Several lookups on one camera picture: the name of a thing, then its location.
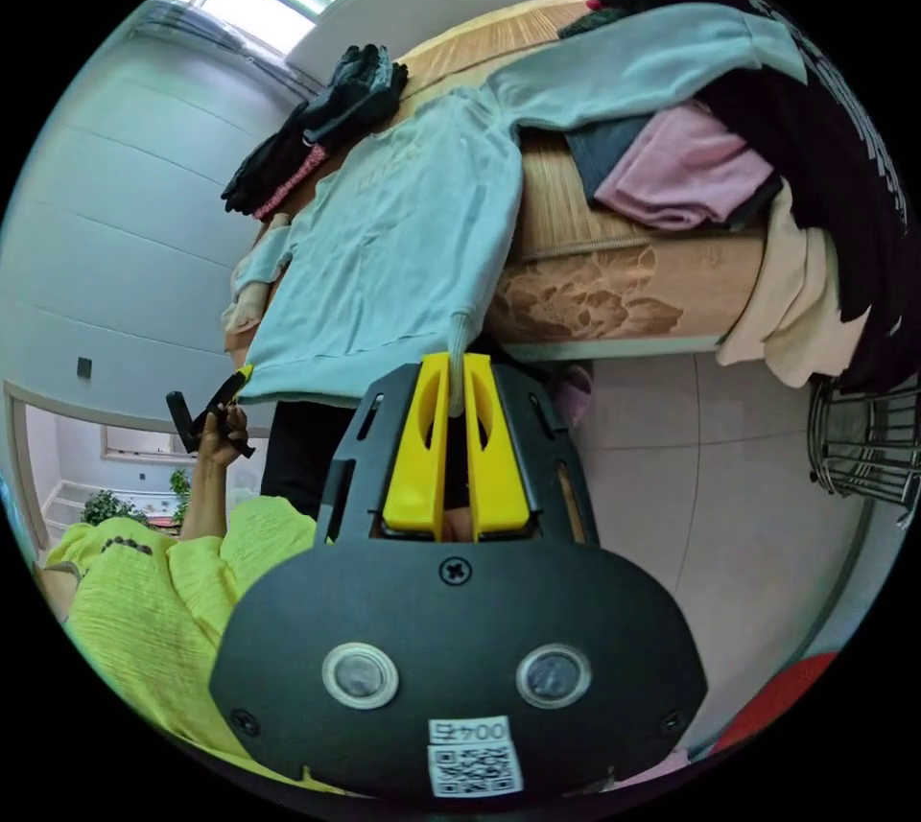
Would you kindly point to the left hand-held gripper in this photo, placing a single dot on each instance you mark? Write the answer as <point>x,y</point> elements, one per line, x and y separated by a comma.
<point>234,430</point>

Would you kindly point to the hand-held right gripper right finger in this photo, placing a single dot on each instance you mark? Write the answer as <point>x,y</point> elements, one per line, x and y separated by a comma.
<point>500,477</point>

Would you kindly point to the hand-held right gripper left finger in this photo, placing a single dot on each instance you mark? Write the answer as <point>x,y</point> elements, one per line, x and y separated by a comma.
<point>416,477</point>

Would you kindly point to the light blue sweatshirt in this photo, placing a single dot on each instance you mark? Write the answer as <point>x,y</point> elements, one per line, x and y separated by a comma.
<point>403,246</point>

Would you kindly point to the person's left forearm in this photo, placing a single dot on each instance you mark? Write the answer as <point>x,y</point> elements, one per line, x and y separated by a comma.
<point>203,502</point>

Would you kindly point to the person's left hand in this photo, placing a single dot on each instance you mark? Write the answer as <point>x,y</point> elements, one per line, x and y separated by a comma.
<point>216,441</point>

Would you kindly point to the cream garment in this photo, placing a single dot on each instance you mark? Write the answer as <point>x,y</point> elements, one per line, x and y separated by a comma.
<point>246,307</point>

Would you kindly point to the green plant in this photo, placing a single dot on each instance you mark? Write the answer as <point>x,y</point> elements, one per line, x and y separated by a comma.
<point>115,509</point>

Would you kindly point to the person's body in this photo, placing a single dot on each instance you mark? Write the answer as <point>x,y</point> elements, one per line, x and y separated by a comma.
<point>158,613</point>

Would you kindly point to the bed with woven mat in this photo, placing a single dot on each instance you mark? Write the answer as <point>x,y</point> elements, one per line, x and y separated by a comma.
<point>554,203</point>

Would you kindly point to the pile of dark clothes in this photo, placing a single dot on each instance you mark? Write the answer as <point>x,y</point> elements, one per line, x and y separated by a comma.
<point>338,99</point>

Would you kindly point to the red stool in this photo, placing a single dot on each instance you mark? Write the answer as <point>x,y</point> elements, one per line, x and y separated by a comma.
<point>777,700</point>

